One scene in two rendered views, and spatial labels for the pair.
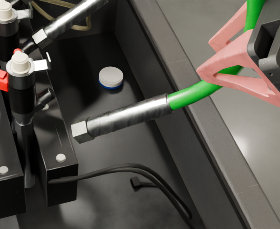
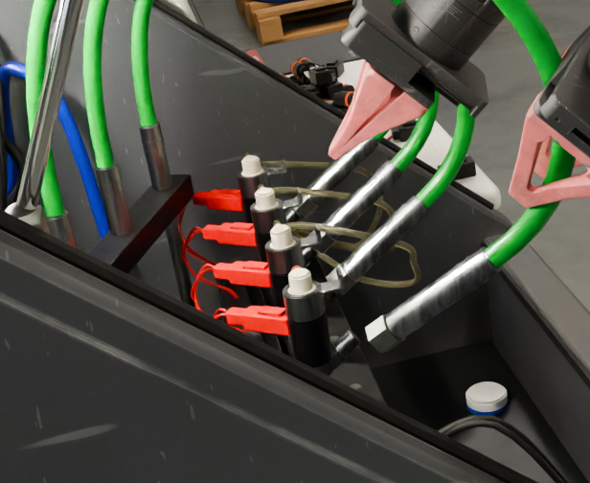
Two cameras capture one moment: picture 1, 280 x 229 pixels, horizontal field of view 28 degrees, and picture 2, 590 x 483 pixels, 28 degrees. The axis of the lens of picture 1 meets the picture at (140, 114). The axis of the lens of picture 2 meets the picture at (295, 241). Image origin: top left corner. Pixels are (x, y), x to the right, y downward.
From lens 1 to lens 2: 35 cm
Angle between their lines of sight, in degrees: 30
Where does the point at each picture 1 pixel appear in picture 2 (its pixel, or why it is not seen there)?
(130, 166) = (477, 419)
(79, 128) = (375, 327)
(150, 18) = (532, 281)
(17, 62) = (296, 279)
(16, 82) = (297, 309)
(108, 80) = (482, 400)
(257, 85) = (580, 179)
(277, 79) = (567, 125)
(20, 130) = not seen: hidden behind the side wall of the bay
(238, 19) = not seen: hidden behind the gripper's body
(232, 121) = not seen: outside the picture
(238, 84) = (558, 187)
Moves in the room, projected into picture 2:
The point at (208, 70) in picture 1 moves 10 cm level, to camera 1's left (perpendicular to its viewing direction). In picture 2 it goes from (518, 180) to (349, 184)
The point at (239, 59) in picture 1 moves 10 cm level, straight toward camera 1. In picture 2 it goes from (532, 129) to (462, 209)
